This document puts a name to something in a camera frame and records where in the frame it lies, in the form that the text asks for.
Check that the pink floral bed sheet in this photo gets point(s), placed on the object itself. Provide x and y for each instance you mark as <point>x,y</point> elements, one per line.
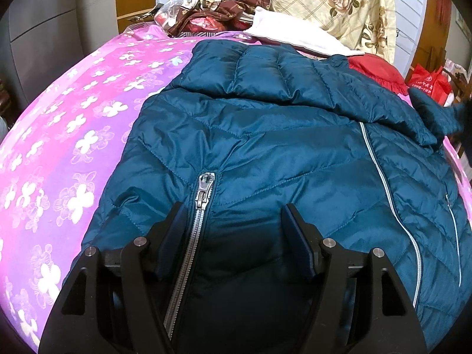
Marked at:
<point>73,118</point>

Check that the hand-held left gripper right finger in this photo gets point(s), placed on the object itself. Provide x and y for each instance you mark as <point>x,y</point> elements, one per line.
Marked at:
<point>299,239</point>

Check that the brown patterned cloth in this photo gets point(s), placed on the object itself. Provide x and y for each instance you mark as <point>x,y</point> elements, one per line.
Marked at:
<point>225,7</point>

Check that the red shopping bag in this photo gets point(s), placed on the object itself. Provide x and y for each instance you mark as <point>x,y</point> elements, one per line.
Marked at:
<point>429,83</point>

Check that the cream rose print quilt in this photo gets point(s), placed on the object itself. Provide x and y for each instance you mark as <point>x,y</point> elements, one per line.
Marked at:
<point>332,3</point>

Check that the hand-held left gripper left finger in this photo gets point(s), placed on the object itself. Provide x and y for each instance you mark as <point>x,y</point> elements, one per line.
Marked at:
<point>172,239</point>

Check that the teal puffer jacket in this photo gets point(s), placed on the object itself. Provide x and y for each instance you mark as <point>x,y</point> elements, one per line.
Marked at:
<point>276,136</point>

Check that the red ruffled cushion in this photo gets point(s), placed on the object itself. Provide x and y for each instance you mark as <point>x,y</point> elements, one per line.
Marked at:
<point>379,72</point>

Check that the clear plastic bag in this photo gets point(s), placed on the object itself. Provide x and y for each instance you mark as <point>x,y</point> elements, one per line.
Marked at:
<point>171,11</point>

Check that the white pillow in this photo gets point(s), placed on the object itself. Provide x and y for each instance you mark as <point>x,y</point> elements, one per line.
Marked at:
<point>295,31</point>

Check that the grey refrigerator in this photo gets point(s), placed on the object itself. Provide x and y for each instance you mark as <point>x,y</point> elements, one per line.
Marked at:
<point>44,25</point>

